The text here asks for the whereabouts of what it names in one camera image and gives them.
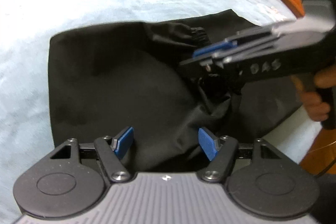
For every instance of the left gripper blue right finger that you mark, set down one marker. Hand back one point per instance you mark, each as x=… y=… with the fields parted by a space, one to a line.
x=208 y=142

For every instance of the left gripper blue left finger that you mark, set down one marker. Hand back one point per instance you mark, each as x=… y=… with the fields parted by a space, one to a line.
x=122 y=142

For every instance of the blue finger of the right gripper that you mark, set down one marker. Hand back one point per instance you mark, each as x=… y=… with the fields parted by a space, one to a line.
x=220 y=46
x=208 y=60

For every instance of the black pants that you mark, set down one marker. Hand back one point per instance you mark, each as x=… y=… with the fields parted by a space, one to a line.
x=107 y=77

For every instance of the person's right hand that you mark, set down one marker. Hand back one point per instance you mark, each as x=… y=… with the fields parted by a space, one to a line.
x=316 y=109

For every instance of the blue floral bed sheet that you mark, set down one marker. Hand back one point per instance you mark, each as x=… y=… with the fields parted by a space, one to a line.
x=26 y=28

